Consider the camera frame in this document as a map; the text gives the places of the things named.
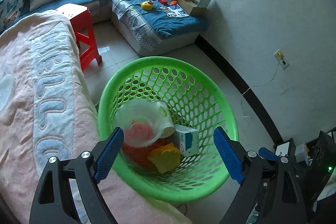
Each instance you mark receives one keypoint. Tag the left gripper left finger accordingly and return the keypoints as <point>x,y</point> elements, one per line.
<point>53,201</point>

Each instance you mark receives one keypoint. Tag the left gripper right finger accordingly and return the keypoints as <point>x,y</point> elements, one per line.
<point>251,171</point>

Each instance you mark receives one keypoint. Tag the white blue milk carton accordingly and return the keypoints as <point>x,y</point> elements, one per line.
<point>186,139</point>

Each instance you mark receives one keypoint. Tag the yellow paper cup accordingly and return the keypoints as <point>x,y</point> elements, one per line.
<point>165,158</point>

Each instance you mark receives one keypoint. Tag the clear plastic cup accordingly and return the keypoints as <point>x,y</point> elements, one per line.
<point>143,122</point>

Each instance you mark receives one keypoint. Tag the red mesh bag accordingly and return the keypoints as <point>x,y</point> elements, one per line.
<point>139,154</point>

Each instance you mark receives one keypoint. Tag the green plastic basket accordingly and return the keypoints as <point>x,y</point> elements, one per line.
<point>193,100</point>

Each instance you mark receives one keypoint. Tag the pink blanket table cover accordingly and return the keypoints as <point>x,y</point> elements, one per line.
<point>51,114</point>

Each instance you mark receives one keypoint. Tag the clear plastic lid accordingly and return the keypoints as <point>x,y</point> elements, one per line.
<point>7,86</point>

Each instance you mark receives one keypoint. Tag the open cardboard box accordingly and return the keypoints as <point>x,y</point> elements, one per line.
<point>194,7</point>

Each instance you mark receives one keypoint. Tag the blue sectional sofa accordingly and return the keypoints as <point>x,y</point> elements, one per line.
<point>150,33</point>

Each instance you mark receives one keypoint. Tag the red small toy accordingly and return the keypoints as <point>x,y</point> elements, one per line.
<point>164,2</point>

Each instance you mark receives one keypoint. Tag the red plastic stool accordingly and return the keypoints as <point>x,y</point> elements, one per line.
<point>81,22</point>

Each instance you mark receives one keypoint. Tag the yellow duck toy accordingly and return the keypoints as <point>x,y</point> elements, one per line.
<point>147,5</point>

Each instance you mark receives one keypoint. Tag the butterfly cushion left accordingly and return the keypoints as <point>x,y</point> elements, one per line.
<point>10,11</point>

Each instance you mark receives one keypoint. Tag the wall power socket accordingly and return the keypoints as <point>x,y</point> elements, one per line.
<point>279,56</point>

